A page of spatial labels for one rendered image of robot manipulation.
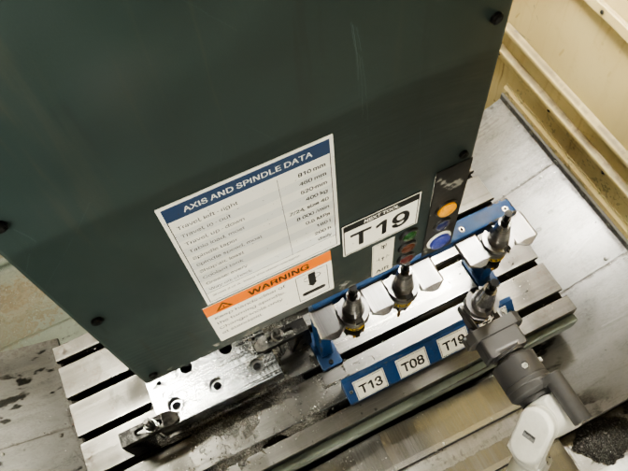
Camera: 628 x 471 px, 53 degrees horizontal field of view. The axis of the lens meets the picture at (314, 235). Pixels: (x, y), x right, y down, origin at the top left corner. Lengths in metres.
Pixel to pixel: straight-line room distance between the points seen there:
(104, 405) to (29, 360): 0.45
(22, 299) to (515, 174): 1.57
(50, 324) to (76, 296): 1.54
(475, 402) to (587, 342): 0.34
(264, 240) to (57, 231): 0.21
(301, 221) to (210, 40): 0.26
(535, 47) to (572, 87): 0.16
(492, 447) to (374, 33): 1.35
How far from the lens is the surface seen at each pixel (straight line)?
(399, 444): 1.63
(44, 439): 1.93
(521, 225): 1.37
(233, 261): 0.63
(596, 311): 1.81
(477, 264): 1.31
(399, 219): 0.73
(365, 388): 1.49
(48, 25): 0.38
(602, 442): 1.85
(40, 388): 1.99
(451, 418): 1.67
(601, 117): 1.71
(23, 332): 2.16
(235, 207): 0.56
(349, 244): 0.72
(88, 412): 1.64
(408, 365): 1.51
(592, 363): 1.80
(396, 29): 0.49
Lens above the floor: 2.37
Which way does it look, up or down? 61 degrees down
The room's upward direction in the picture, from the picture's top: 8 degrees counter-clockwise
